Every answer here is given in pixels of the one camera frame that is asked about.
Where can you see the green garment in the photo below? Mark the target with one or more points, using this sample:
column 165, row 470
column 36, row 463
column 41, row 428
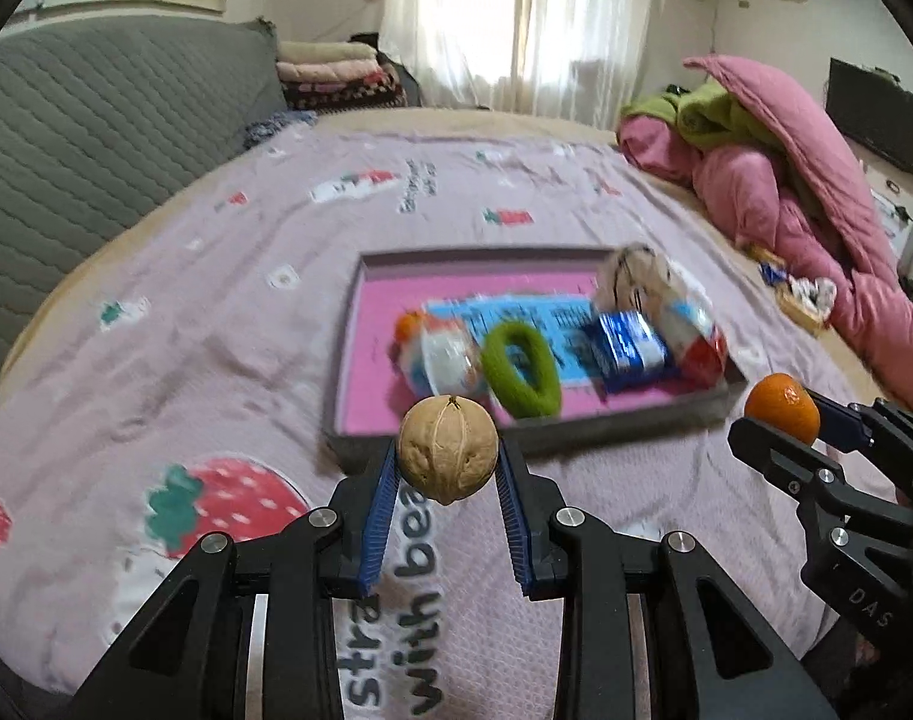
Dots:
column 708, row 117

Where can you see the brown walnut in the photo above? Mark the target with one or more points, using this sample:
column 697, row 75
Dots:
column 447, row 447

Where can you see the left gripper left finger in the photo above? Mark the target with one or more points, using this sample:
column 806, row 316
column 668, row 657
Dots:
column 185, row 652

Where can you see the red blue snack bowl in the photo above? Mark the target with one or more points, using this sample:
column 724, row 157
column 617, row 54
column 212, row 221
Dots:
column 695, row 341

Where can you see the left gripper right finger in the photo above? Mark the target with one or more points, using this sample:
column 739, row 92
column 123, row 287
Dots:
column 650, row 628

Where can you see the purple strawberry bedsheet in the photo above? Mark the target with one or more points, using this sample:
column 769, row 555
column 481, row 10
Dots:
column 189, row 389

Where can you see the blue snack packet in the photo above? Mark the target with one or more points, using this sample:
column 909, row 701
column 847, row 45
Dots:
column 626, row 350

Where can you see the stack of folded blankets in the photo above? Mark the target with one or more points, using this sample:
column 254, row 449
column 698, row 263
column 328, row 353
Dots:
column 334, row 77

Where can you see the orange tangerine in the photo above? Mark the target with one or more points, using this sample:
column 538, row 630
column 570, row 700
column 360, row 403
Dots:
column 782, row 402
column 408, row 327

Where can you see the black television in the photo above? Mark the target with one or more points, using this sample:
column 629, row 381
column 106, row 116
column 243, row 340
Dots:
column 871, row 108

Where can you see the white sheer curtain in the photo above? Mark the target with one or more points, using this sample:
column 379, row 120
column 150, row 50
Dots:
column 574, row 60

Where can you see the dark shallow box tray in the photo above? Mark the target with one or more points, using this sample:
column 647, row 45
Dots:
column 706, row 407

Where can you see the blue candy wrapper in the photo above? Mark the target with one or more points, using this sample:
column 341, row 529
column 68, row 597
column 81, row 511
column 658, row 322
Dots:
column 772, row 275

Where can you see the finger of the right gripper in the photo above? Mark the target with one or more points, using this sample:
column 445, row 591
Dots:
column 881, row 432
column 811, row 478

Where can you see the grey quilted headboard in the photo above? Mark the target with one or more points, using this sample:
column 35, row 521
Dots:
column 104, row 119

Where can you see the pink blue book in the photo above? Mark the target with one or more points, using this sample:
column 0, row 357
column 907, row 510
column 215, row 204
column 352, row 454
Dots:
column 528, row 320

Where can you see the yellow biscuit packet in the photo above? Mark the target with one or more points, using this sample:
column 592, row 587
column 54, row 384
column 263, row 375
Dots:
column 800, row 313

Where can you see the pink quilted comforter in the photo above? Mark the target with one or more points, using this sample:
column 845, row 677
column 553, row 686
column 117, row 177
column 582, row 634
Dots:
column 809, row 204

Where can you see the white patterned scrunchie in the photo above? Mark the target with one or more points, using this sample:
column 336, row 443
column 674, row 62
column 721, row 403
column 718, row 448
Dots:
column 817, row 297

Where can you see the beige mesh drawstring bag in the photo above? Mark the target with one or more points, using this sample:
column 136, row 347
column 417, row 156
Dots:
column 637, row 277

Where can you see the red white snack bowl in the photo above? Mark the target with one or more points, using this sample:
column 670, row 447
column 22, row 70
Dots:
column 439, row 357

